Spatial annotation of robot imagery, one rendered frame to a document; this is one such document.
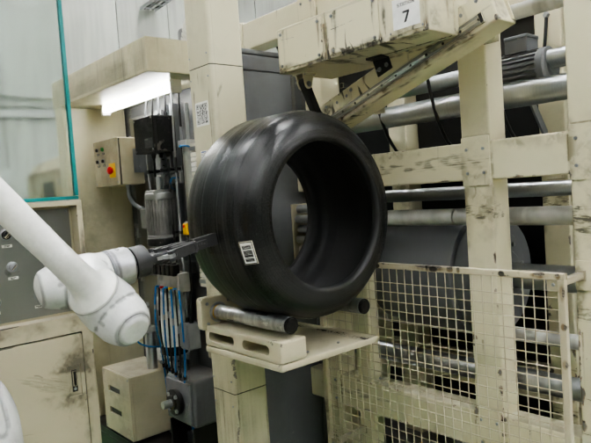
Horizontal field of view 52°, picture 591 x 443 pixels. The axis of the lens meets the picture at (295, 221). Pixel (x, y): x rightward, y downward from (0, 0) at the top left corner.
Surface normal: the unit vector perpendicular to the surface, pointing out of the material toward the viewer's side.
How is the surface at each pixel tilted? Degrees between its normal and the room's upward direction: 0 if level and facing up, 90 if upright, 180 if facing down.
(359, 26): 90
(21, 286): 90
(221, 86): 90
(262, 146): 59
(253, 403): 90
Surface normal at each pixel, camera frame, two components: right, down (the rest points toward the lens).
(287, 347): 0.65, 0.00
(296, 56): -0.75, 0.09
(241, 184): -0.10, -0.21
